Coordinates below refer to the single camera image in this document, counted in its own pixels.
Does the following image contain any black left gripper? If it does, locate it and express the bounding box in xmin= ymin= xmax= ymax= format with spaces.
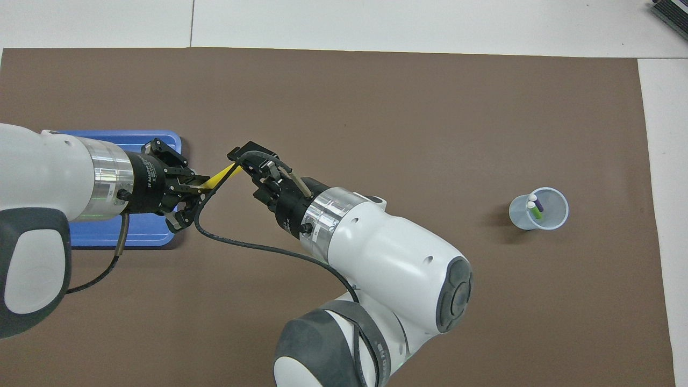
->
xmin=129 ymin=138 xmax=210 ymax=233

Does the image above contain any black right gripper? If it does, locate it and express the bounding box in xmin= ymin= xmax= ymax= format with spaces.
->
xmin=227 ymin=141 xmax=328 ymax=237

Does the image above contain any yellow pen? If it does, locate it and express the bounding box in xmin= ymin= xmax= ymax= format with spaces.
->
xmin=199 ymin=163 xmax=242 ymax=190

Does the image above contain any blue plastic tray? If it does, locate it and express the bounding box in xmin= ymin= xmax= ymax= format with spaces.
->
xmin=54 ymin=130 xmax=182 ymax=249

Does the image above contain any brown table mat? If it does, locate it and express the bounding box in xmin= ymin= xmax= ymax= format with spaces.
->
xmin=0 ymin=47 xmax=675 ymax=387

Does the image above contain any translucent pale blue cup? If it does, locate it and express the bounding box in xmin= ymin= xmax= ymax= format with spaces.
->
xmin=509 ymin=187 xmax=569 ymax=231

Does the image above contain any grey ribbed device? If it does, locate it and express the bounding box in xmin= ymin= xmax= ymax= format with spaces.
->
xmin=650 ymin=0 xmax=688 ymax=33

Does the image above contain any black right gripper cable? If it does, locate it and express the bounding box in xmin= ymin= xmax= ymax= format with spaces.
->
xmin=193 ymin=150 xmax=390 ymax=387

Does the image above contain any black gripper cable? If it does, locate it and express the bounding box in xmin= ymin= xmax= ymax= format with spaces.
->
xmin=67 ymin=212 xmax=130 ymax=293
xmin=193 ymin=150 xmax=390 ymax=387

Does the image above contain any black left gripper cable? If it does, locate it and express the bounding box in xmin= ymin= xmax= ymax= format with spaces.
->
xmin=67 ymin=212 xmax=130 ymax=293

